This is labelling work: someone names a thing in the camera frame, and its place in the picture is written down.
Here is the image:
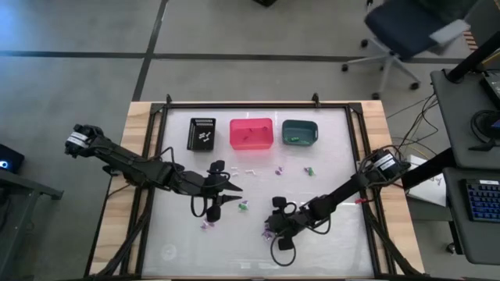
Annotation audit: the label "camera black cable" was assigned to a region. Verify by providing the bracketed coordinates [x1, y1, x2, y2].
[269, 201, 298, 268]
[190, 194, 209, 219]

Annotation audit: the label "right camera black cable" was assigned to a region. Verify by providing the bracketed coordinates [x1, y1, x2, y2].
[269, 201, 298, 268]

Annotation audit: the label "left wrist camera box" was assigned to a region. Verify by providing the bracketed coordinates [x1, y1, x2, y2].
[197, 174, 219, 195]

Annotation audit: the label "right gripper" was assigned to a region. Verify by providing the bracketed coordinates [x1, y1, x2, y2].
[263, 197, 325, 251]

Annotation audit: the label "left camera black cable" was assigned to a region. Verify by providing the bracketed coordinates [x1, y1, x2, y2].
[190, 194, 209, 219]

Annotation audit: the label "black laptop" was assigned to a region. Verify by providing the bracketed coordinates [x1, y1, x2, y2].
[479, 69, 500, 111]

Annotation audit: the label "floor cables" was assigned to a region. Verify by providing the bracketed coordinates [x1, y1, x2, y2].
[384, 92, 445, 157]

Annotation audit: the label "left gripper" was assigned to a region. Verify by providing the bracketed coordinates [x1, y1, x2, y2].
[171, 159, 244, 223]

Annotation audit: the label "black box blue light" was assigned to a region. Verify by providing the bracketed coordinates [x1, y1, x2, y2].
[0, 143, 25, 175]

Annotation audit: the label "black diagonal pole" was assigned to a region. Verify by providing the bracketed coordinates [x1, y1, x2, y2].
[445, 30, 500, 84]

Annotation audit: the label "black angled bar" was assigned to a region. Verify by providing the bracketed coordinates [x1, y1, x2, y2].
[401, 147, 458, 190]

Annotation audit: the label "orange striped strip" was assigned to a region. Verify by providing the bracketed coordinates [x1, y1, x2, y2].
[462, 30, 480, 52]

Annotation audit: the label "black table frame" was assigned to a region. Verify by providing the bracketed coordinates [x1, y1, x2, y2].
[130, 101, 391, 279]

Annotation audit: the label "blue office chair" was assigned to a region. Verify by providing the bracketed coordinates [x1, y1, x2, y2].
[340, 0, 476, 101]

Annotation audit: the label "black headphones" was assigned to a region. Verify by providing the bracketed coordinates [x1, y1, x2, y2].
[470, 109, 500, 152]

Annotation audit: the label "teal plastic bin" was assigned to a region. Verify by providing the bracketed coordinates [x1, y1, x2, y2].
[281, 119, 320, 147]

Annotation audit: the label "pink plastic bin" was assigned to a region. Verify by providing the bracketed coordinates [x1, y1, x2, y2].
[229, 117, 275, 151]

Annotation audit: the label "backlit black keyboard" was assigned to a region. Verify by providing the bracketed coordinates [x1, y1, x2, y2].
[465, 179, 500, 223]

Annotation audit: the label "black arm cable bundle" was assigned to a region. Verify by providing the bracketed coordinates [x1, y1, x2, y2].
[87, 171, 157, 279]
[357, 187, 425, 279]

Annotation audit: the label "grey side desk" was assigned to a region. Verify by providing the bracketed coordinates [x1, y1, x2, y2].
[442, 166, 500, 266]
[430, 68, 500, 171]

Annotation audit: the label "grey bench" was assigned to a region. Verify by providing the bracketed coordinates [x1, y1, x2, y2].
[0, 169, 64, 281]

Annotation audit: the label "white paper sheet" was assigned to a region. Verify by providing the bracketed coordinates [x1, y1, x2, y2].
[407, 155, 448, 208]

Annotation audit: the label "black slotted basket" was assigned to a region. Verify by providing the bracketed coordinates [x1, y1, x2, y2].
[186, 117, 217, 152]

